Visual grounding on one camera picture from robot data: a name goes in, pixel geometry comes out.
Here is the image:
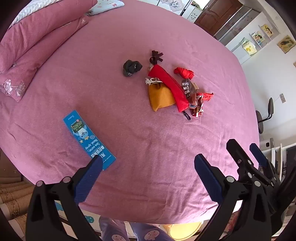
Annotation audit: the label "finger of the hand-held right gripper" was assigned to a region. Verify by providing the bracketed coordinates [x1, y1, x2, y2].
[226, 138, 275, 187]
[249, 143, 281, 183]

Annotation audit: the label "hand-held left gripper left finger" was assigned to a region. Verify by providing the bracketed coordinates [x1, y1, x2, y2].
[25, 156, 103, 241]

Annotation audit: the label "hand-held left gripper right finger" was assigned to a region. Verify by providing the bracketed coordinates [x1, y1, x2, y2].
[194, 153, 272, 241]

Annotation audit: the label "red snack packet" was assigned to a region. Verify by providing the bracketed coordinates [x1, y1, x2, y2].
[190, 91, 214, 118]

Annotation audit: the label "brown snack packet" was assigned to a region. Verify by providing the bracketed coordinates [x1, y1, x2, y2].
[180, 78, 197, 105]

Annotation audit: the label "orange cloth pouch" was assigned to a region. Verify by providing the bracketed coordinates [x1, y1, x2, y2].
[148, 84, 176, 112]

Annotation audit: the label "red zipper pouch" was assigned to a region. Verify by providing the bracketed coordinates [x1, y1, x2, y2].
[148, 65, 190, 113]

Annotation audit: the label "blue cartoon carton box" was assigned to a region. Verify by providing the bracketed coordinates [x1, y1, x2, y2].
[63, 109, 116, 171]

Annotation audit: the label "black office chair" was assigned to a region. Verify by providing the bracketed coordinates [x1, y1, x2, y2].
[255, 97, 275, 135]

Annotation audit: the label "yellow stool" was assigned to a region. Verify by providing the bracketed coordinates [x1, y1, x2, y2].
[163, 221, 204, 241]

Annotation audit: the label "pink bed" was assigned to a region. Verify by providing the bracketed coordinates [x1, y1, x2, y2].
[0, 0, 264, 230]

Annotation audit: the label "beige patterned rug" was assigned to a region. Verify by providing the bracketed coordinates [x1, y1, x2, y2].
[0, 178, 35, 232]

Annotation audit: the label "person's legs in printed pants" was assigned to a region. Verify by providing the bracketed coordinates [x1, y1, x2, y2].
[98, 217, 176, 241]

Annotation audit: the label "red cloth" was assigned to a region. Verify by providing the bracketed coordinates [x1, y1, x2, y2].
[174, 67, 195, 80]

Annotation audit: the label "yellow picture book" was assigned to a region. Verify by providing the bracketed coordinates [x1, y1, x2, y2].
[242, 39, 258, 56]

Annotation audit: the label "green picture book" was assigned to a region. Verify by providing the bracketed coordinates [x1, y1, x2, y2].
[251, 31, 265, 44]

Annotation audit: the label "black sock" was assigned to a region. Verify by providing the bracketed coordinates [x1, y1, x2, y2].
[122, 60, 143, 77]

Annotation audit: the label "cream picture book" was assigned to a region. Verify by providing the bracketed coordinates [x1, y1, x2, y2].
[261, 24, 273, 37]

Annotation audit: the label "dark maroon scrunchie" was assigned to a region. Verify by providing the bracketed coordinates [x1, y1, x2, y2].
[149, 50, 164, 65]

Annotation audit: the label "brown wooden door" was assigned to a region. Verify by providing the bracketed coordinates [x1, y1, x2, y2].
[194, 0, 244, 35]

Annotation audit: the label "pink pillows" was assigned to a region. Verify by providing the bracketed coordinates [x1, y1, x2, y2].
[0, 0, 99, 102]

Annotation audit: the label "white floral wardrobe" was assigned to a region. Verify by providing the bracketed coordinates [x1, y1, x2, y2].
[157, 0, 204, 22]

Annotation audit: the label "light blue floral pillow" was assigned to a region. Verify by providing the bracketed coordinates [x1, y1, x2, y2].
[88, 0, 125, 15]

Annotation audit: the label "white patterned blanket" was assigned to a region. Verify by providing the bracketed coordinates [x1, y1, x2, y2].
[10, 0, 63, 26]

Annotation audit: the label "white wall shelf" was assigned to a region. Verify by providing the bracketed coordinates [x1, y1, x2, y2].
[231, 23, 278, 65]

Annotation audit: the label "white string tag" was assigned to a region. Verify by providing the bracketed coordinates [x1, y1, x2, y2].
[144, 77, 163, 87]

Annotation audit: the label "wall poster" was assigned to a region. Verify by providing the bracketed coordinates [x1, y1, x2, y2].
[277, 35, 296, 54]

